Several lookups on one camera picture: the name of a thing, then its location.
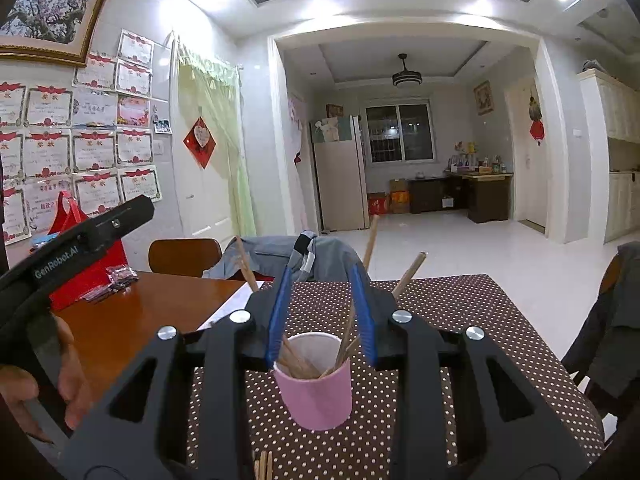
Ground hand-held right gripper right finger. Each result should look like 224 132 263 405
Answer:
349 262 587 480

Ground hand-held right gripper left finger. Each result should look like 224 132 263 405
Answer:
62 265 295 480

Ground bunch of wooden chopsticks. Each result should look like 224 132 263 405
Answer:
234 236 428 380

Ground single wooden chopstick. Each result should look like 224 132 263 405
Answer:
340 214 380 361

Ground pink cup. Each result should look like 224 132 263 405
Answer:
272 332 353 431

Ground person's left hand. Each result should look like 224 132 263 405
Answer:
0 316 93 432

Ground red tote bag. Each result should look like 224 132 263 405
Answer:
47 191 126 311

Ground clear bag of dark pieces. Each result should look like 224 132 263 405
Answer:
85 266 137 302

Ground brown polka dot table mat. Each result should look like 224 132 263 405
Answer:
187 274 606 480

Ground white interior door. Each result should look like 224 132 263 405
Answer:
174 35 241 241
505 77 548 233

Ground brown cardboard box stack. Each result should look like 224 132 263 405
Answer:
389 178 411 213

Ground white refrigerator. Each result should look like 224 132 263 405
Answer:
310 115 365 233

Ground dark low cabinet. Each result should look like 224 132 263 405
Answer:
407 177 451 214

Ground red diamond door ornament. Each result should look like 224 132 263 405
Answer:
182 117 217 170

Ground dark wooden desk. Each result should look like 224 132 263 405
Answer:
446 170 515 224

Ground green sheer curtain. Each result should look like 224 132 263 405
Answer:
177 42 250 238

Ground barred window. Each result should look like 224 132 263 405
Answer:
365 104 435 163

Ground cluster of desk bottles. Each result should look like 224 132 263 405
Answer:
450 141 511 175

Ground framed blossom painting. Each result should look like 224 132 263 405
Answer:
0 0 113 68

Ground round ceiling fan lamp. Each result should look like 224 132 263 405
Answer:
391 53 423 88

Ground dark grey jacket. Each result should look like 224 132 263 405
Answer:
561 241 640 418

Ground red hanging door ornament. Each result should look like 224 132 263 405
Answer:
529 95 547 147

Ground wall of award certificates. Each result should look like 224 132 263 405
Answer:
0 29 163 246

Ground pink wall hanging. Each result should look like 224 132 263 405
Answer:
289 94 307 163

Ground framed wall picture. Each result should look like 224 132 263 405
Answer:
473 80 493 116

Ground white wall cabinets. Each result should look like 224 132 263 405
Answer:
577 70 640 243

